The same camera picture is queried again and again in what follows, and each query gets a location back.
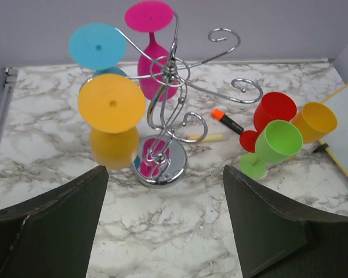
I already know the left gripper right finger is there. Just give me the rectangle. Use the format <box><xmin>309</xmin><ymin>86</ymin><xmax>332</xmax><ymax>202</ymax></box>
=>
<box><xmin>223</xmin><ymin>166</ymin><xmax>348</xmax><ymax>277</ymax></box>

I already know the pink wine glass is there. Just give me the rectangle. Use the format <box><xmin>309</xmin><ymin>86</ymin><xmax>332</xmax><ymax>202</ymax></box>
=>
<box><xmin>124</xmin><ymin>0</ymin><xmax>179</xmax><ymax>102</ymax></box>

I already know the yellow wine glass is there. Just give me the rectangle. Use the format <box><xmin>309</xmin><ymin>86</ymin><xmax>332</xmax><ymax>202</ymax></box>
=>
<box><xmin>78</xmin><ymin>74</ymin><xmax>146</xmax><ymax>170</ymax></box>
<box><xmin>290</xmin><ymin>102</ymin><xmax>338</xmax><ymax>144</ymax></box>

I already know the orange black highlighter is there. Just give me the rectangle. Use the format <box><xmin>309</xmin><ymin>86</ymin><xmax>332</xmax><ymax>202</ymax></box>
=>
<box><xmin>211</xmin><ymin>109</ymin><xmax>244</xmax><ymax>135</ymax></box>

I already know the red wine glass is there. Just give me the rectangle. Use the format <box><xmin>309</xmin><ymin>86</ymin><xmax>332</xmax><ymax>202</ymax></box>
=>
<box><xmin>240</xmin><ymin>92</ymin><xmax>298</xmax><ymax>153</ymax></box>

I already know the whiteboard with yellow frame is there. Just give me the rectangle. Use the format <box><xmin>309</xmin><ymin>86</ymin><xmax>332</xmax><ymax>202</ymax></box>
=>
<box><xmin>313</xmin><ymin>83</ymin><xmax>348</xmax><ymax>178</ymax></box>

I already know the blue wine glass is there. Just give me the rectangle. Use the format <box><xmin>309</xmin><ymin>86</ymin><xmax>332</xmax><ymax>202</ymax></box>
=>
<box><xmin>68</xmin><ymin>23</ymin><xmax>126</xmax><ymax>77</ymax></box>

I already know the chrome wine glass rack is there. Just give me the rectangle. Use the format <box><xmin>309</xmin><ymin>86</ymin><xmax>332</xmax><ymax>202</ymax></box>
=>
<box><xmin>123</xmin><ymin>14</ymin><xmax>264</xmax><ymax>188</ymax></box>

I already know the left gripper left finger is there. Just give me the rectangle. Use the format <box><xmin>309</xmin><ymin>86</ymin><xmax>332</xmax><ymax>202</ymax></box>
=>
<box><xmin>0</xmin><ymin>166</ymin><xmax>109</xmax><ymax>277</ymax></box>

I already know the pale yellow marker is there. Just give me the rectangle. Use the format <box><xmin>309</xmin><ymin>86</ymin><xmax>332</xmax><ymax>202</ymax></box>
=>
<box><xmin>187</xmin><ymin>133</ymin><xmax>229</xmax><ymax>144</ymax></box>

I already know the green wine glass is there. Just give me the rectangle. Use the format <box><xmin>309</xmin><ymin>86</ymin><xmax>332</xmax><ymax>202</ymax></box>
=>
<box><xmin>239</xmin><ymin>120</ymin><xmax>303</xmax><ymax>179</ymax></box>

